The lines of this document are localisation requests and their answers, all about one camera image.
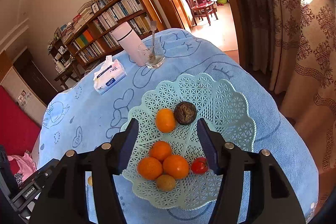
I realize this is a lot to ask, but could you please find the small orange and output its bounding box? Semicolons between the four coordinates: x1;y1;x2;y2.
137;157;163;181
155;109;176;134
149;140;172;162

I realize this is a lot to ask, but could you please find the dark wooden side table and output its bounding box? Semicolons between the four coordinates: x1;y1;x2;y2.
54;60;83;90

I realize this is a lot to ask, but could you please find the small wooden shelf unit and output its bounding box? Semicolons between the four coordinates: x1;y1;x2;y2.
47;38;71;73

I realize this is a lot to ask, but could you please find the wooden bookshelf with books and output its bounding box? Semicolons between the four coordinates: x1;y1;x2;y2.
64;0;165;68

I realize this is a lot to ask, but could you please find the light blue lattice fruit basket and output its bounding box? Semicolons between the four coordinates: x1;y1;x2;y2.
122;73;256;210

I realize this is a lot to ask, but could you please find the pink cloth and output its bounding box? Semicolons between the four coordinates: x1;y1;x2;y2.
7;151;37;186

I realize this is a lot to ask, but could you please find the red wall panel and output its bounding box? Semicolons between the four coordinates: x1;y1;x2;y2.
0;86;41;156

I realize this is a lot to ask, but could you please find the pink thermos bottle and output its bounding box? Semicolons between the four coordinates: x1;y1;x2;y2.
111;22;146;67

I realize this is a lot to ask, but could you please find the clear drinking glass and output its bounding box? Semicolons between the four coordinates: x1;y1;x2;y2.
138;38;165;69

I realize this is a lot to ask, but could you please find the red cherry tomato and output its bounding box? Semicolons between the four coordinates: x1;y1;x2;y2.
191;157;209;174

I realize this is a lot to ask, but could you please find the light blue patterned towel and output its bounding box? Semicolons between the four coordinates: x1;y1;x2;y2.
38;28;318;223

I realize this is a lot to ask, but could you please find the small yellow-brown fruit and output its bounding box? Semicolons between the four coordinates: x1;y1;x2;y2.
156;174;176;192

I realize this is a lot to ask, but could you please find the patterned beige curtain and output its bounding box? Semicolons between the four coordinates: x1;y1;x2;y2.
236;0;336;175

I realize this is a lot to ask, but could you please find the red wooden chair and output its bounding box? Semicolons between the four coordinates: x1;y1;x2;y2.
185;0;218;26

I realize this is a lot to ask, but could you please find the white tissue pack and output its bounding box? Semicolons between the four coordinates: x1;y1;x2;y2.
93;56;126;95

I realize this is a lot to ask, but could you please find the dark wrinkled passion fruit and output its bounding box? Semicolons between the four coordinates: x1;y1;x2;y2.
174;101;197;125

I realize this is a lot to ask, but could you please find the large orange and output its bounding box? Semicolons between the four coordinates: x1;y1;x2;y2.
162;155;189;180

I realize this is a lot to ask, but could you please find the metal spoon in glass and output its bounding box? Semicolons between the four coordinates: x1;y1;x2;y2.
149;20;157;63

